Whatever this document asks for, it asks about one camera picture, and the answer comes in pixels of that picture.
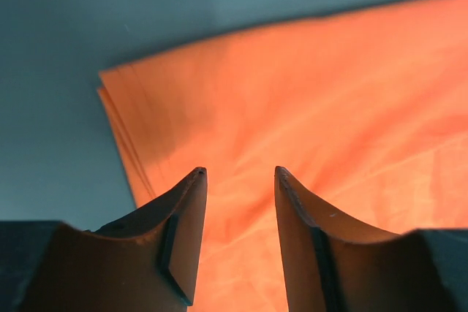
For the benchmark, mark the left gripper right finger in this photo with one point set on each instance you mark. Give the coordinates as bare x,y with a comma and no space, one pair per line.
335,262

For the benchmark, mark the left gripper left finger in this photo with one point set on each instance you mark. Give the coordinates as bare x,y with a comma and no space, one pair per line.
146,260

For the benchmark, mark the orange t shirt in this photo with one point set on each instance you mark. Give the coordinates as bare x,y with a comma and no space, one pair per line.
367,109

